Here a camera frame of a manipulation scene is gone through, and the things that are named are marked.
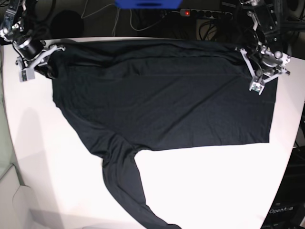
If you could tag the black power strip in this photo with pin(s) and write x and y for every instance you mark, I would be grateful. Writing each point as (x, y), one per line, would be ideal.
(206, 14)

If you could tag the black round stool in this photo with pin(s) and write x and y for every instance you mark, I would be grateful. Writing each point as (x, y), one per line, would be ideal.
(67, 24)

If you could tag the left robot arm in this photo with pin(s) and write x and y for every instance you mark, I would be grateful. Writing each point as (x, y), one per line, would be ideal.
(265, 28)

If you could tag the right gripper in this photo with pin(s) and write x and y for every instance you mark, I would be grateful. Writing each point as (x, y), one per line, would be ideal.
(34, 57)

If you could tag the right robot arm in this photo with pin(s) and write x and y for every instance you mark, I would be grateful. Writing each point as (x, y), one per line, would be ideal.
(26, 33)

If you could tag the black OpenArm case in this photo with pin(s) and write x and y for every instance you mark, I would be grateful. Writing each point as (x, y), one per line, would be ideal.
(288, 208)

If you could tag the dark navy long-sleeve shirt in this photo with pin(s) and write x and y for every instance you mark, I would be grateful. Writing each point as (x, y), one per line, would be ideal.
(126, 96)

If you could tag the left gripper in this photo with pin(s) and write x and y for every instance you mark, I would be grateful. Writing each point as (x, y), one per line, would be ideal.
(264, 66)

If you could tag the blue plastic box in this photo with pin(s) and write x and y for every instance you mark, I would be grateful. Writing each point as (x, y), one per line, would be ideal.
(148, 4)

